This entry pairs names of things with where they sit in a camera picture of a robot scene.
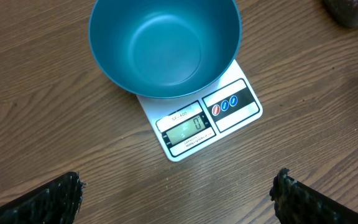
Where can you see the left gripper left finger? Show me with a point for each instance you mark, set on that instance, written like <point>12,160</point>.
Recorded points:
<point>57,201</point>

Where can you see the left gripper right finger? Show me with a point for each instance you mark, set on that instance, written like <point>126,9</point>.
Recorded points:
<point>296,203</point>

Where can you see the white digital kitchen scale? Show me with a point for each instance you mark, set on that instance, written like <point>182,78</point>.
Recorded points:
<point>188,124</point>

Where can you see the blue plastic bowl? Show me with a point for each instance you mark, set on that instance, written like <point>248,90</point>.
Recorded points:
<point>164,48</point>

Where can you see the clear plastic container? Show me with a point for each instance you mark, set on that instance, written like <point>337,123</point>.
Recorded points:
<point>353,12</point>

